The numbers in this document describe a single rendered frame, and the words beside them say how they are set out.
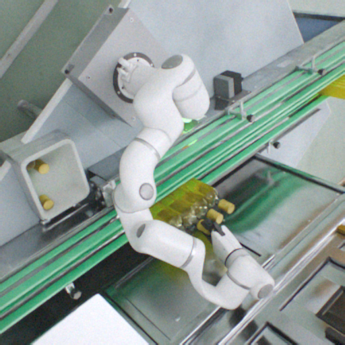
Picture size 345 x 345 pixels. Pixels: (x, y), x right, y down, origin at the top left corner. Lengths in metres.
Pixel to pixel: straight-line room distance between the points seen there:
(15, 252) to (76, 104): 0.49
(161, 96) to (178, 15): 0.63
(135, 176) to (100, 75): 0.42
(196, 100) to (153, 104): 0.14
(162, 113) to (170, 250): 0.33
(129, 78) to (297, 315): 0.85
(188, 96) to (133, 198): 0.30
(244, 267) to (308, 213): 0.60
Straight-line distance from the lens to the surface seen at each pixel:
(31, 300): 1.36
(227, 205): 1.40
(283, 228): 1.58
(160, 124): 1.01
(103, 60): 1.27
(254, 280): 1.12
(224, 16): 1.75
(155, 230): 0.99
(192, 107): 1.09
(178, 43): 1.60
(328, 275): 1.45
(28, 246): 1.39
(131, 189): 0.95
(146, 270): 1.44
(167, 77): 1.02
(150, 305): 1.34
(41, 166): 1.31
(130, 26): 1.31
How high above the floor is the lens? 1.90
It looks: 41 degrees down
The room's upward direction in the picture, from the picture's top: 118 degrees clockwise
